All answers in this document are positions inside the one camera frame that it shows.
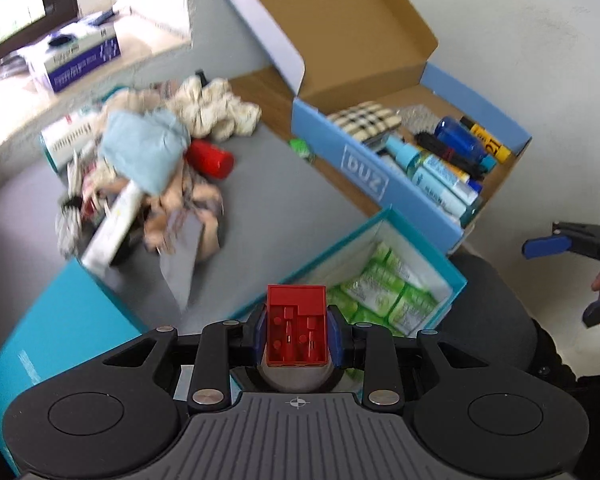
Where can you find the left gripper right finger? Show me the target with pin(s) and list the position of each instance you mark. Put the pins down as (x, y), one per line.
(375, 355)

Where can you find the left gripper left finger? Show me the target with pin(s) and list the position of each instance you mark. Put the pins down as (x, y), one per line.
(209, 389)

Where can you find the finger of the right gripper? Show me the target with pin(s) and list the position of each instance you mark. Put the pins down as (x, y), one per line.
(545, 246)

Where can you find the black tape roll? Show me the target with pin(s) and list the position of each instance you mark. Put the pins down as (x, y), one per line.
(300, 379)

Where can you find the green tissue packs bundle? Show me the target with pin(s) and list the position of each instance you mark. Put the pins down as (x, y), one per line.
(388, 293)

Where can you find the red plastic block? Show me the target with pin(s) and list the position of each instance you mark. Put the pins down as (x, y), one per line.
(296, 333)

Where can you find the light blue spray bottle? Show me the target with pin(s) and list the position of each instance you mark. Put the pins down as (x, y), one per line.
(438, 183)

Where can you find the yellow black tube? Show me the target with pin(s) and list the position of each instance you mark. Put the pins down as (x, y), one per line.
(491, 144)

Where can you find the grey envelope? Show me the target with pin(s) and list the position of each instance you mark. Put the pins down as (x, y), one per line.
(179, 253)

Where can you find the dark blue bottle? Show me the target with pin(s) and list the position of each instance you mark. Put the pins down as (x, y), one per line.
(454, 135)

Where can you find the open teal box base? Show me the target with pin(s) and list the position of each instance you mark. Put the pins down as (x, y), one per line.
(347, 258)

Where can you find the blue cardboard storage box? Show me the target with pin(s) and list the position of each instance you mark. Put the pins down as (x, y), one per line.
(334, 54)

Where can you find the teal box lid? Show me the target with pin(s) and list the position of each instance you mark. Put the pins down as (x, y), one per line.
(76, 318)

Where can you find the white flat box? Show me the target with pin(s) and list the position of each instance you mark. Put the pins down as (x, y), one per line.
(109, 235)

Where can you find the plaid fabric pouch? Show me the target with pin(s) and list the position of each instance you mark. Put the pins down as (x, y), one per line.
(366, 120)

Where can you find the red cylinder can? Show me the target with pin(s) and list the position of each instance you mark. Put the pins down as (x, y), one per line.
(209, 160)

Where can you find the light blue cloth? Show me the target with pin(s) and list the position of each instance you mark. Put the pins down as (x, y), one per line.
(145, 148)

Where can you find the small green packet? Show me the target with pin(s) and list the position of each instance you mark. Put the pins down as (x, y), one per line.
(301, 148)

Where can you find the cream patterned cloth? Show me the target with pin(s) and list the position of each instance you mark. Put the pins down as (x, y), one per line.
(212, 110)

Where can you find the white wet wipes pack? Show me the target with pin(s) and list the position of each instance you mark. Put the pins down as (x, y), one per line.
(67, 136)

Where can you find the blue glove box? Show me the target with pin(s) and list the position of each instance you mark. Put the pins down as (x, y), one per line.
(66, 55)

